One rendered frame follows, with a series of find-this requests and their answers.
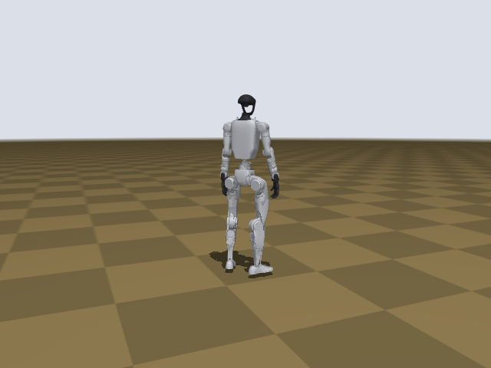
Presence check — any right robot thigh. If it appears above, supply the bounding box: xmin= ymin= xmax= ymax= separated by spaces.
xmin=249 ymin=176 xmax=269 ymax=231

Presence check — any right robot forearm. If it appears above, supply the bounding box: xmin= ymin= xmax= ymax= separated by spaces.
xmin=266 ymin=147 xmax=279 ymax=179

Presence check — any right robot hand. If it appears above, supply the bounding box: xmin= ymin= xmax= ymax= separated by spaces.
xmin=270 ymin=174 xmax=279 ymax=199

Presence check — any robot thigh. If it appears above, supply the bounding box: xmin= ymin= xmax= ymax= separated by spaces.
xmin=225 ymin=175 xmax=241 ymax=228
xmin=249 ymin=176 xmax=269 ymax=231

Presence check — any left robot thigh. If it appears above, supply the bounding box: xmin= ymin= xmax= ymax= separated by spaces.
xmin=225 ymin=175 xmax=241 ymax=228

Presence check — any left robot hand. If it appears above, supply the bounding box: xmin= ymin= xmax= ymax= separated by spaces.
xmin=221 ymin=172 xmax=228 ymax=196

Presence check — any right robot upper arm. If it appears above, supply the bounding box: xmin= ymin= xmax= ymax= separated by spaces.
xmin=255 ymin=122 xmax=271 ymax=157

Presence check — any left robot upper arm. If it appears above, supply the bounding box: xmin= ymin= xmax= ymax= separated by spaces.
xmin=223 ymin=122 xmax=232 ymax=156

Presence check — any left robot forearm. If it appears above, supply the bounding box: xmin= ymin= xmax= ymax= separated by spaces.
xmin=220 ymin=149 xmax=230 ymax=178

